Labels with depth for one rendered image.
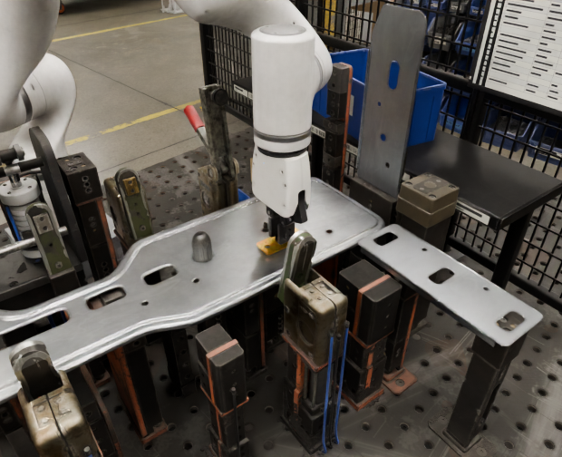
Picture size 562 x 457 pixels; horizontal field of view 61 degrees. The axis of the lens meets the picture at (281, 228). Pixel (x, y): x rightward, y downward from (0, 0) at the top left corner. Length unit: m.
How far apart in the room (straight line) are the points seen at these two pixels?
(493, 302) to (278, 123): 0.41
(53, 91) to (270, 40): 0.61
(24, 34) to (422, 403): 0.98
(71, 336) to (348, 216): 0.50
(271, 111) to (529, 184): 0.57
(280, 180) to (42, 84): 0.60
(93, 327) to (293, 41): 0.47
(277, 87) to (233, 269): 0.30
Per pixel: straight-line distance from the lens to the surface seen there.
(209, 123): 0.88
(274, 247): 0.80
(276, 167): 0.70
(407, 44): 0.87
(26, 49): 1.01
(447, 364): 1.08
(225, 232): 0.85
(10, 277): 0.92
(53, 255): 0.85
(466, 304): 0.76
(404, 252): 0.83
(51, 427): 0.59
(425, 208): 0.88
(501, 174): 1.06
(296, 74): 0.65
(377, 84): 0.93
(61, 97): 1.15
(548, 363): 1.16
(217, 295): 0.73
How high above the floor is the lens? 1.50
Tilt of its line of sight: 36 degrees down
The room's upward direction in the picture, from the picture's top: straight up
